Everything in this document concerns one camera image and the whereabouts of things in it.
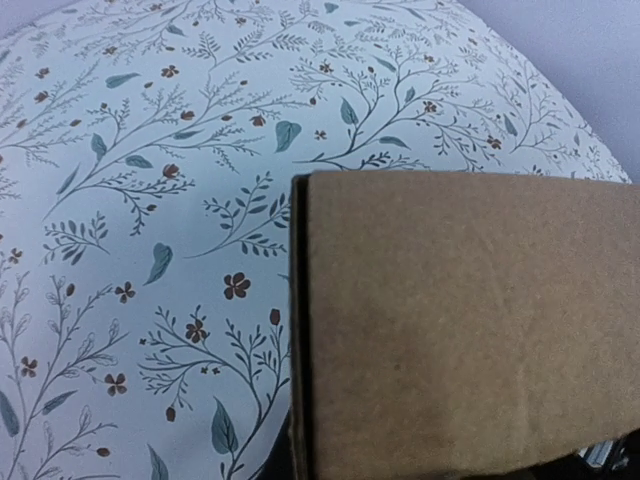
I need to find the brown cardboard box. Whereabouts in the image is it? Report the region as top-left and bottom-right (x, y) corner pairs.
(290, 172), (639, 479)

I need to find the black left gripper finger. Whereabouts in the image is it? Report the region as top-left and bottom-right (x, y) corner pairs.
(252, 414), (295, 480)

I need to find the floral patterned table mat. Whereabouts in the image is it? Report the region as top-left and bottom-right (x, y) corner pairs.
(1, 1), (629, 479)

